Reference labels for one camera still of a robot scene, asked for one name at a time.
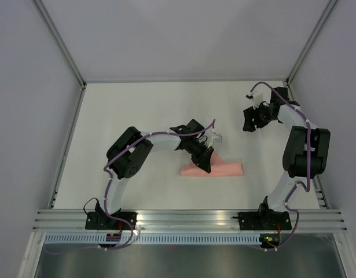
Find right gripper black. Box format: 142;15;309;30
243;101;275;133

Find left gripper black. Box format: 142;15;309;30
186;139;214;174

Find pink cloth napkin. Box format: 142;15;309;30
180;152;244;178

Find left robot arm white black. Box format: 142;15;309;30
97;119;215;229

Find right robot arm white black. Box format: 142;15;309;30
238;87;331;231

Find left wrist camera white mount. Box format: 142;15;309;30
208;132;222;147

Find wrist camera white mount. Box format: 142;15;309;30
208;132;222;147
246;90;264;109

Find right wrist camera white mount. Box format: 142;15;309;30
246;90;264;109

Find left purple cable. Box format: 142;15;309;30
44;118;216;255

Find white slotted cable duct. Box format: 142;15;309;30
44;232;260;246

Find aluminium mounting rail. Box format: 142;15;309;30
32;209;347;233

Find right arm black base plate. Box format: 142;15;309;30
233;211;292;231

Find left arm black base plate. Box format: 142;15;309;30
85;211;137;231

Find right aluminium frame post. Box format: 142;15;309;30
285;0;340;85

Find aluminium frame post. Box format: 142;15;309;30
32;0;86;88
285;0;340;85

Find left aluminium frame post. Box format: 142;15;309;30
32;0;86;88

